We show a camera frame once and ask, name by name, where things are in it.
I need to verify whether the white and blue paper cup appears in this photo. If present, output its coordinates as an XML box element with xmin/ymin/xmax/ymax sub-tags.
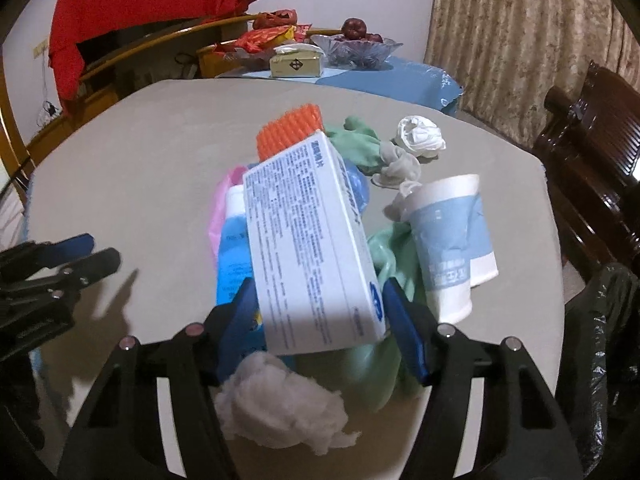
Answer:
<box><xmin>402</xmin><ymin>174</ymin><xmax>500</xmax><ymax>325</ymax></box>

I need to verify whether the orange foam net sleeve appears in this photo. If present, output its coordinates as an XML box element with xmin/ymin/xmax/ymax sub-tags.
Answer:
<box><xmin>256</xmin><ymin>103</ymin><xmax>325</xmax><ymax>163</ymax></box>

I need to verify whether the grey table cover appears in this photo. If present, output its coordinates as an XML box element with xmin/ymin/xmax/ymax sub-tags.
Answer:
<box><xmin>25</xmin><ymin>78</ymin><xmax>566</xmax><ymax>480</ymax></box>

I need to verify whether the blue white bottle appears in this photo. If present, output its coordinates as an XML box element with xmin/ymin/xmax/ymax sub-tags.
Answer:
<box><xmin>216</xmin><ymin>185</ymin><xmax>263</xmax><ymax>333</ymax></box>

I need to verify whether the blue tablecloth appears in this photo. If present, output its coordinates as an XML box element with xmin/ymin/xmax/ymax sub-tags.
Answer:
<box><xmin>215</xmin><ymin>55</ymin><xmax>466</xmax><ymax>113</ymax></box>

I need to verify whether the white printed cardboard box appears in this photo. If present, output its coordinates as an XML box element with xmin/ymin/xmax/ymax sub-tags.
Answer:
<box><xmin>242</xmin><ymin>130</ymin><xmax>393</xmax><ymax>356</ymax></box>

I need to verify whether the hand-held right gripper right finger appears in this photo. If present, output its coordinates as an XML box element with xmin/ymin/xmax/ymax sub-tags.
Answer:
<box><xmin>381</xmin><ymin>276</ymin><xmax>583</xmax><ymax>480</ymax></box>

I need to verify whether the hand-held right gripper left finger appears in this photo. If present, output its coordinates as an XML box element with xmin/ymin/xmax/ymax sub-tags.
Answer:
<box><xmin>57</xmin><ymin>276</ymin><xmax>261</xmax><ymax>480</ymax></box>

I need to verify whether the bin with black bag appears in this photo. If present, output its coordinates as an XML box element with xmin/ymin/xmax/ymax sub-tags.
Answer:
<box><xmin>560</xmin><ymin>262</ymin><xmax>640</xmax><ymax>480</ymax></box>

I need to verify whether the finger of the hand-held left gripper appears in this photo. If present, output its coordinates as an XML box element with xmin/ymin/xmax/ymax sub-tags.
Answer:
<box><xmin>0</xmin><ymin>232</ymin><xmax>96</xmax><ymax>281</ymax></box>
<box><xmin>0</xmin><ymin>247</ymin><xmax>122</xmax><ymax>311</ymax></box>

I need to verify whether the pink plastic pouch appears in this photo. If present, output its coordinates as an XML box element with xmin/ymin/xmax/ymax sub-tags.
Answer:
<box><xmin>209</xmin><ymin>165</ymin><xmax>251</xmax><ymax>261</ymax></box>

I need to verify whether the white crumpled tissue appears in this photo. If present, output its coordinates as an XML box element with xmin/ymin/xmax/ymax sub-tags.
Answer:
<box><xmin>390</xmin><ymin>116</ymin><xmax>447</xmax><ymax>161</ymax></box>

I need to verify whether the red plastic bag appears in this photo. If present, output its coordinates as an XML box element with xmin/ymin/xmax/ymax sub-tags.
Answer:
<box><xmin>251</xmin><ymin>8</ymin><xmax>300</xmax><ymax>31</ymax></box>

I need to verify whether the blue plastic bag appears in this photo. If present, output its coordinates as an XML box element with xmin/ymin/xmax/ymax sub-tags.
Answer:
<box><xmin>345</xmin><ymin>157</ymin><xmax>372</xmax><ymax>216</ymax></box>

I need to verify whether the yellowish tissue box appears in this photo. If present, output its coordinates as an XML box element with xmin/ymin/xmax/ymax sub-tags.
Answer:
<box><xmin>270</xmin><ymin>44</ymin><xmax>326</xmax><ymax>79</ymax></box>

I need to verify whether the translucent white crumpled glove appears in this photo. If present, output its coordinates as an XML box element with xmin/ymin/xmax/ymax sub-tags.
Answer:
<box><xmin>372</xmin><ymin>141</ymin><xmax>426</xmax><ymax>221</ymax></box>

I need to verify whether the green rubber glove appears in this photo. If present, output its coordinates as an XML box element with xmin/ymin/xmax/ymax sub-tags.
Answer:
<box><xmin>345</xmin><ymin>222</ymin><xmax>441</xmax><ymax>411</ymax></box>
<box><xmin>327</xmin><ymin>116</ymin><xmax>386</xmax><ymax>177</ymax></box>

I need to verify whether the glass bowl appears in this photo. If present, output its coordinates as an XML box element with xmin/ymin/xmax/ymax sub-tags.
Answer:
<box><xmin>310</xmin><ymin>34</ymin><xmax>403</xmax><ymax>68</ymax></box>

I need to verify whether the red cloth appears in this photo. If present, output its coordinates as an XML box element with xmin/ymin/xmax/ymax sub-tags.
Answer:
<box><xmin>48</xmin><ymin>0</ymin><xmax>263</xmax><ymax>103</ymax></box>

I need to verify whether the dark wooden armchair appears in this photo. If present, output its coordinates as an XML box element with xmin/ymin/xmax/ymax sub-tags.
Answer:
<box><xmin>532</xmin><ymin>60</ymin><xmax>640</xmax><ymax>281</ymax></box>

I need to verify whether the white cotton wad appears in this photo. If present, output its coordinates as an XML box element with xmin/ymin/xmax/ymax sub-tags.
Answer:
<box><xmin>214</xmin><ymin>350</ymin><xmax>361</xmax><ymax>457</ymax></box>

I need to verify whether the red snack packet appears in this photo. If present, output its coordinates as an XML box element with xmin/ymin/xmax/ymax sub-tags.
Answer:
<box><xmin>215</xmin><ymin>25</ymin><xmax>311</xmax><ymax>58</ymax></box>

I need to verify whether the beige patterned curtain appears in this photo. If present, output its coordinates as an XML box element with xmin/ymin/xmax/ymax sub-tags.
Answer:
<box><xmin>424</xmin><ymin>0</ymin><xmax>640</xmax><ymax>161</ymax></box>

